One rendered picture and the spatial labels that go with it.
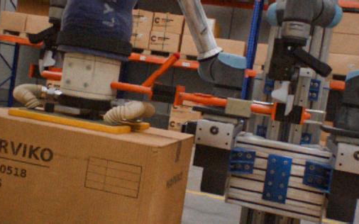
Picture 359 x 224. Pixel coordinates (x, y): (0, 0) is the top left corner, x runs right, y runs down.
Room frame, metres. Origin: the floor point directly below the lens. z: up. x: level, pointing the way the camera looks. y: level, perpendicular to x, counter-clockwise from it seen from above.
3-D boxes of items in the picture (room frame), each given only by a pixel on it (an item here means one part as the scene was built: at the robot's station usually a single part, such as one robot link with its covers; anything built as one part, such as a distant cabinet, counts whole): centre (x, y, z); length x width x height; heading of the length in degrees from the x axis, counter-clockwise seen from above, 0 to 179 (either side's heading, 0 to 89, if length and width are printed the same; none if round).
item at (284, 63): (1.26, -0.29, 1.22); 0.09 x 0.08 x 0.12; 77
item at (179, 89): (1.33, 0.02, 1.08); 0.10 x 0.08 x 0.06; 167
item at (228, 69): (1.84, -0.20, 1.20); 0.13 x 0.12 x 0.14; 22
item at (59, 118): (1.29, 0.29, 0.97); 0.34 x 0.10 x 0.05; 77
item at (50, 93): (1.39, 0.27, 1.01); 0.34 x 0.25 x 0.06; 77
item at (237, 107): (1.28, -0.19, 1.07); 0.07 x 0.07 x 0.04; 77
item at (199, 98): (1.46, 0.05, 1.08); 0.93 x 0.30 x 0.04; 77
